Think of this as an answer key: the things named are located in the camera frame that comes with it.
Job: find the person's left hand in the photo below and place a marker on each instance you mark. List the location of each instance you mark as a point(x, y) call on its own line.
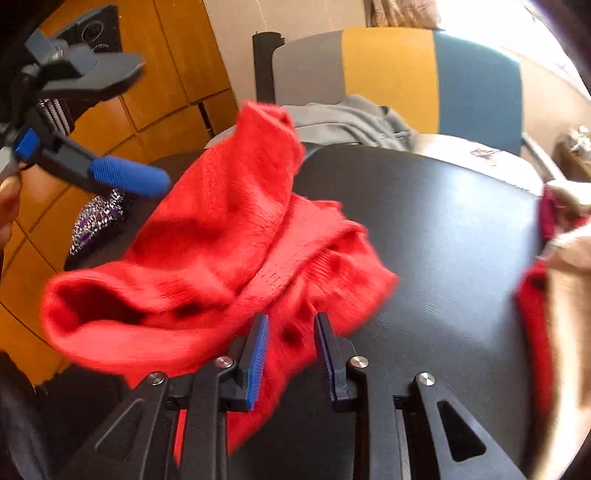
point(8, 203)

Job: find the black panel with dials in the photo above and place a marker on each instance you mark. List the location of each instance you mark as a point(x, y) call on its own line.
point(104, 27)

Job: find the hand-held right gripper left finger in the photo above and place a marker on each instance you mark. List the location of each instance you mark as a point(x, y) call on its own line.
point(258, 360)

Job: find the bright window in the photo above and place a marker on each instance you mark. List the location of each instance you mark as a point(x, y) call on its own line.
point(498, 23)

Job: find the cluttered wooden shelf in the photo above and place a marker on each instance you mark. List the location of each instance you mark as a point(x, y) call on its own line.
point(577, 143)

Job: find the purple patterned cloth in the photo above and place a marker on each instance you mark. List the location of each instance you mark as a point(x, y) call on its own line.
point(94, 221)

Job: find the red knitted sweater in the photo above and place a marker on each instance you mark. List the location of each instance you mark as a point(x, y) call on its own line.
point(221, 221)

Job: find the grey hoodie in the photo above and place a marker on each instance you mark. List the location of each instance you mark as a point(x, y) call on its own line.
point(351, 120)

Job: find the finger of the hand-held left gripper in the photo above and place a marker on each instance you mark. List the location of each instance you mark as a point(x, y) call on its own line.
point(101, 76)
point(129, 177)

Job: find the patterned curtain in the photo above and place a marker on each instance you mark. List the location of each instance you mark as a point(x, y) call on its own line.
point(401, 11)

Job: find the wooden cabinet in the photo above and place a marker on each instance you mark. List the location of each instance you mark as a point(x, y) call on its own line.
point(184, 55)

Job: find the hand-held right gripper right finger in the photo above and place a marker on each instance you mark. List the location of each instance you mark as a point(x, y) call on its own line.
point(323, 360)

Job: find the cream and red garment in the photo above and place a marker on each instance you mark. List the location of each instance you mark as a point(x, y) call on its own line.
point(572, 277)

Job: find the black upright board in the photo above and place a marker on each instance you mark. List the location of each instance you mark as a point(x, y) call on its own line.
point(264, 64)

